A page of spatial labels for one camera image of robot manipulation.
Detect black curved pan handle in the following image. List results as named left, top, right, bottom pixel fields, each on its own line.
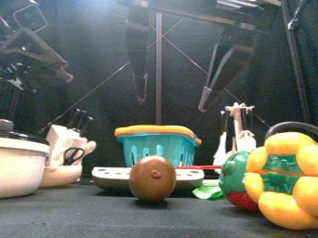
left=263, top=121, right=318, bottom=141

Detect black knife handle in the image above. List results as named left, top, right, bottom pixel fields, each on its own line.
left=80, top=115, right=95, bottom=138
left=76, top=110, right=88, bottom=132
left=67, top=108, right=81, bottom=130

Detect brown egg-shaped toy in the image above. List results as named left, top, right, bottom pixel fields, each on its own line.
left=127, top=154, right=178, bottom=204

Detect red and green toy tomato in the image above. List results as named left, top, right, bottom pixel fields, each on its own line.
left=218, top=150, right=263, bottom=213

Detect white toy spatula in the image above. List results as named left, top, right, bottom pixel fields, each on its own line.
left=211, top=111, right=230, bottom=166

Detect yellow toy bell pepper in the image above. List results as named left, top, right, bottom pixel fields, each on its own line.
left=243, top=131, right=318, bottom=231

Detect teal basket with orange handle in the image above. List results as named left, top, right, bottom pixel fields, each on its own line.
left=113, top=124, right=203, bottom=169

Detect white utensil stand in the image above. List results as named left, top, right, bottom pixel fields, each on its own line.
left=223, top=101, right=256, bottom=153

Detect white pot with black lid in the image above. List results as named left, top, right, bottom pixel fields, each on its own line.
left=0, top=118, right=51, bottom=200

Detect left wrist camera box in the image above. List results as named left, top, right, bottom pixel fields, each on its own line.
left=11, top=2, right=49, bottom=33

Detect red toy cleaver knife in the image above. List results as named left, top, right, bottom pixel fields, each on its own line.
left=174, top=165, right=223, bottom=171

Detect grey tray with holes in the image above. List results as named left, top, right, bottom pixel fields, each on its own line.
left=91, top=166, right=206, bottom=192

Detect green toy leaf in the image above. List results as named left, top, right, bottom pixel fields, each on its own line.
left=191, top=181, right=224, bottom=201

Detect white toy knife block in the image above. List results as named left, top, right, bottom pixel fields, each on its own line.
left=44, top=124, right=97, bottom=168

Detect black toy scissors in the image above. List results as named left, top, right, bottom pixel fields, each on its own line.
left=61, top=146, right=87, bottom=166

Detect metal frame pole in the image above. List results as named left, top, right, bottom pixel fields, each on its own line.
left=154, top=12, right=163, bottom=126

